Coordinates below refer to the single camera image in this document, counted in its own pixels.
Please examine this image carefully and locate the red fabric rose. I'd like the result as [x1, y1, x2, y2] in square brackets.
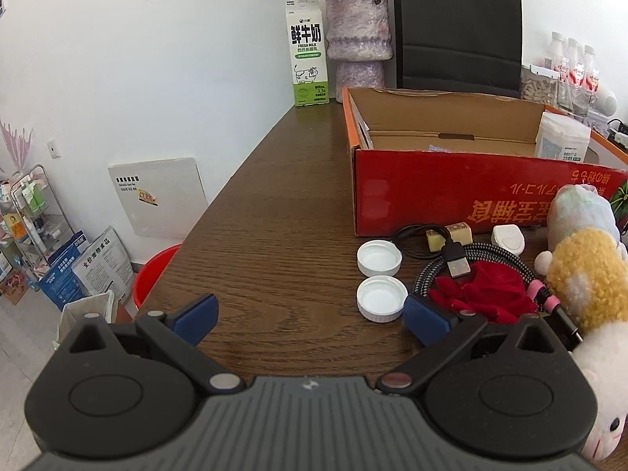
[428, 261, 539, 325]

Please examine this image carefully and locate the braided black usb cable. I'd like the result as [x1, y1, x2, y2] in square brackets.
[413, 238, 586, 349]

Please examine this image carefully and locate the yellow white plush toy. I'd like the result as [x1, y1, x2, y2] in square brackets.
[534, 228, 627, 462]

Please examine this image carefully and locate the white plastic jar lid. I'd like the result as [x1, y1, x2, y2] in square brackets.
[356, 276, 408, 323]
[356, 239, 402, 277]

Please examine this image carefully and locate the pastel tie-dye plush ball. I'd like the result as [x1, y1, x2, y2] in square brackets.
[547, 184, 619, 251]

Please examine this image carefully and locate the blue white paper package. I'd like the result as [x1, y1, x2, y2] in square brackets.
[38, 231, 91, 312]

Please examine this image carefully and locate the red plastic bucket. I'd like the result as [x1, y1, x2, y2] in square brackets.
[132, 245, 180, 309]

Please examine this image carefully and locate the white printed paper package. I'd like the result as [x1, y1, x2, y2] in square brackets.
[72, 226, 134, 304]

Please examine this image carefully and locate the beige wrapped soap bar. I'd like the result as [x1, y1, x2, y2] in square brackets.
[426, 222, 474, 253]

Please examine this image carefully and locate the red orange cardboard box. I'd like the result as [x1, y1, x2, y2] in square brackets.
[343, 87, 627, 237]

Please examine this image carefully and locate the white plastic jar with label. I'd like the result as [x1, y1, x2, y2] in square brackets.
[535, 111, 591, 163]

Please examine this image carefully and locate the white round speaker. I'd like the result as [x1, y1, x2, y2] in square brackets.
[593, 84, 617, 116]

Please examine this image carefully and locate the clear jar with seeds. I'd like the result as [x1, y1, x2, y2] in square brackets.
[519, 64, 560, 106]

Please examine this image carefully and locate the clear drinking glass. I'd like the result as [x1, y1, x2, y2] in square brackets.
[557, 78, 595, 118]

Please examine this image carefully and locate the red label water bottle right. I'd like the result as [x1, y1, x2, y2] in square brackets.
[582, 45, 599, 95]

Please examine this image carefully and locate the red label water bottle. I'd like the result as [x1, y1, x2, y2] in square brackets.
[565, 37, 586, 88]
[582, 45, 599, 95]
[544, 32, 568, 75]

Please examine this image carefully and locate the red label water bottle middle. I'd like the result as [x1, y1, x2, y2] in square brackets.
[565, 37, 586, 88]

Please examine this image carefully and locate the red label water bottle left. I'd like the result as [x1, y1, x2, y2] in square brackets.
[544, 32, 568, 75]

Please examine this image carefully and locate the black paper shopping bag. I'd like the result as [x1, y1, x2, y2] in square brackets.
[394, 0, 523, 98]

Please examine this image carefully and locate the purple speckled ceramic vase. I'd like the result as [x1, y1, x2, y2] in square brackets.
[325, 0, 393, 102]

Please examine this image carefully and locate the green white milk carton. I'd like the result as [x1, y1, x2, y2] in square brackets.
[285, 0, 329, 106]

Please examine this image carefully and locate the thin black cable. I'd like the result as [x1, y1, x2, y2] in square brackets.
[392, 223, 449, 261]

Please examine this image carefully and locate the metal wire storage shelf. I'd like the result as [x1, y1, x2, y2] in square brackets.
[1, 165, 75, 282]

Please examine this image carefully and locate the white wall switch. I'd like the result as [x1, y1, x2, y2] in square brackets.
[47, 139, 61, 159]

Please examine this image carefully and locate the pink purple wall decoration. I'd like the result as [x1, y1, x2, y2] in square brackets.
[1, 122, 33, 172]

